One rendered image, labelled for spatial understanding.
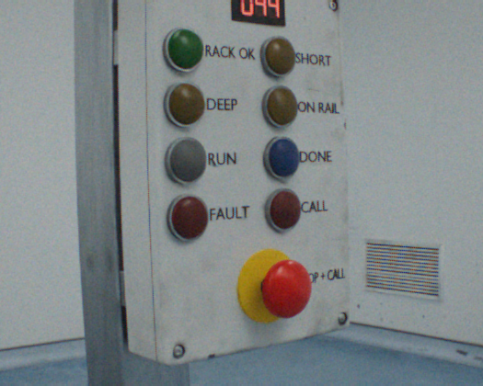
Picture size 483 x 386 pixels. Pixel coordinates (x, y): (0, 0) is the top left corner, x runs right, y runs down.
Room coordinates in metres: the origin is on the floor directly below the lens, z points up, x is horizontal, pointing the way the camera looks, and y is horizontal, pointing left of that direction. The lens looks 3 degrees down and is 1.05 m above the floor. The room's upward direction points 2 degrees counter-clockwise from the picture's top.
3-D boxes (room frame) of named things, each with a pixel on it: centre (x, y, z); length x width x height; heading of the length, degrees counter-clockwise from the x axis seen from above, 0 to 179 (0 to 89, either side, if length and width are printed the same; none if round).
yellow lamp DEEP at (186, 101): (0.51, 0.03, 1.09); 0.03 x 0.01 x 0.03; 128
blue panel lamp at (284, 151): (0.56, -0.03, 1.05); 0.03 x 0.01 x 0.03; 128
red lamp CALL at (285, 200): (0.56, -0.03, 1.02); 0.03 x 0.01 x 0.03; 128
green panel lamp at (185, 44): (0.51, 0.03, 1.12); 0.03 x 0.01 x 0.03; 128
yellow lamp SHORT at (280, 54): (0.56, -0.03, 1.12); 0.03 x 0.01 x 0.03; 128
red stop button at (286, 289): (0.54, -0.02, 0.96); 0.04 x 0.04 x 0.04; 38
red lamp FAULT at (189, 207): (0.51, 0.03, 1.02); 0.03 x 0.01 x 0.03; 128
